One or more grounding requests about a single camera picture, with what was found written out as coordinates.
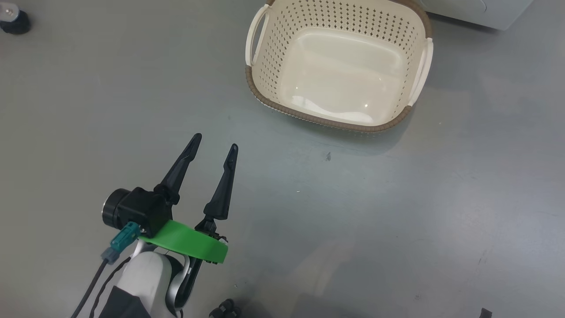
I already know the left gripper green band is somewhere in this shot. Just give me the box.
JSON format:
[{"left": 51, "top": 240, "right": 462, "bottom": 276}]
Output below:
[{"left": 139, "top": 133, "right": 239, "bottom": 265}]

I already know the cream laundry basket brown rim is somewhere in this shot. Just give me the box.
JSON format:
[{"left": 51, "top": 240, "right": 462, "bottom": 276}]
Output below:
[{"left": 245, "top": 0, "right": 434, "bottom": 133}]

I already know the white washing machine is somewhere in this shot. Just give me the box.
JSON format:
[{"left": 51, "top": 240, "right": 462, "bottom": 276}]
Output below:
[{"left": 417, "top": 0, "right": 535, "bottom": 31}]

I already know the left cable with teal connector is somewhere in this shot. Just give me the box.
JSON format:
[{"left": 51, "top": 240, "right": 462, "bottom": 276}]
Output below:
[{"left": 71, "top": 222, "right": 142, "bottom": 318}]

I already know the left thin black arm cable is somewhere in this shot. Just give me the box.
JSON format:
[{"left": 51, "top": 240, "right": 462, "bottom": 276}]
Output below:
[{"left": 90, "top": 256, "right": 132, "bottom": 318}]

